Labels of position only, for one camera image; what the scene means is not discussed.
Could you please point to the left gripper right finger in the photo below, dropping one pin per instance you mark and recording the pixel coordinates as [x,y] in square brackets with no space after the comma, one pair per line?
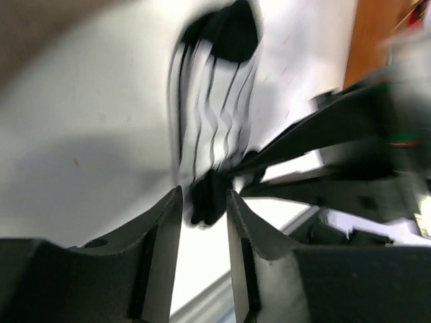
[277,279]

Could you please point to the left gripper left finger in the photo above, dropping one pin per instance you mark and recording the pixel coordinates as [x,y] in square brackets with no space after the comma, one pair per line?
[126,275]

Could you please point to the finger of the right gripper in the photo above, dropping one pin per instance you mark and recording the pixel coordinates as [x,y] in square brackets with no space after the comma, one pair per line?
[378,196]
[344,117]

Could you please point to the white black striped sock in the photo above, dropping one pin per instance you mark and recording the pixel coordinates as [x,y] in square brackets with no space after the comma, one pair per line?
[211,82]

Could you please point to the orange compartment tray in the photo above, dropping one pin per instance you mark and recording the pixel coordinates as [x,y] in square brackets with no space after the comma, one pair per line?
[375,23]

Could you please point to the aluminium table rail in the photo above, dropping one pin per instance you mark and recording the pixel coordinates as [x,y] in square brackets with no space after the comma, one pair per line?
[216,302]

